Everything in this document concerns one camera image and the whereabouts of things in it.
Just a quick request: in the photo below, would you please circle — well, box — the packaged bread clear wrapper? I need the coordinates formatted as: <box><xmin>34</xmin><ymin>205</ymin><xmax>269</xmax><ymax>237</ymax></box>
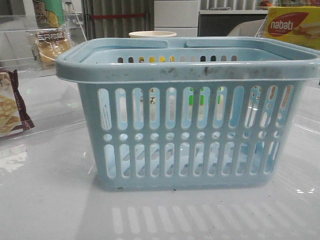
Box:
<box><xmin>31</xmin><ymin>26</ymin><xmax>74</xmax><ymax>69</ymax></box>

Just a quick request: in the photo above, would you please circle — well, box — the light blue plastic basket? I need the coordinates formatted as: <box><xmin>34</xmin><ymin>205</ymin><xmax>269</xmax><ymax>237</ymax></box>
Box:
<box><xmin>55</xmin><ymin>37</ymin><xmax>320</xmax><ymax>191</ymax></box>

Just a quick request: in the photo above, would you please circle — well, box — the beige paper cup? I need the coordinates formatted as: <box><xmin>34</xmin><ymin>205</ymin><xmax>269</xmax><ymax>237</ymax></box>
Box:
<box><xmin>128</xmin><ymin>30</ymin><xmax>177</xmax><ymax>38</ymax></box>

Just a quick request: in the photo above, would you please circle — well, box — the white cabinet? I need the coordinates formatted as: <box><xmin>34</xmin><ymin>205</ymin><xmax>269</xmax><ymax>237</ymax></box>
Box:
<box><xmin>154</xmin><ymin>0</ymin><xmax>200</xmax><ymax>37</ymax></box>

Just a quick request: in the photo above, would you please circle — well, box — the clear acrylic left shelf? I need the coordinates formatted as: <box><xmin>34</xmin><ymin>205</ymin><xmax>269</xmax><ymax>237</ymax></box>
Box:
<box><xmin>0</xmin><ymin>11</ymin><xmax>87</xmax><ymax>141</ymax></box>

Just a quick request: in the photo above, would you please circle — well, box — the brown waffle snack bag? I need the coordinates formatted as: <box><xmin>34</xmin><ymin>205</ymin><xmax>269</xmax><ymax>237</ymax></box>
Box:
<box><xmin>0</xmin><ymin>70</ymin><xmax>35</xmax><ymax>139</ymax></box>

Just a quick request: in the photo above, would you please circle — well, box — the green yellow cartoon package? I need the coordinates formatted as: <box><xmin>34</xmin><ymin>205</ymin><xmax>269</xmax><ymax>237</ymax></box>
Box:
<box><xmin>32</xmin><ymin>0</ymin><xmax>65</xmax><ymax>28</ymax></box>

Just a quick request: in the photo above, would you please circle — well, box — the yellow Nabati wafer box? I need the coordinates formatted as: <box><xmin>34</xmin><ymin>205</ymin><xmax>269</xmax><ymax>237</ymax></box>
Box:
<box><xmin>263</xmin><ymin>6</ymin><xmax>320</xmax><ymax>50</ymax></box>

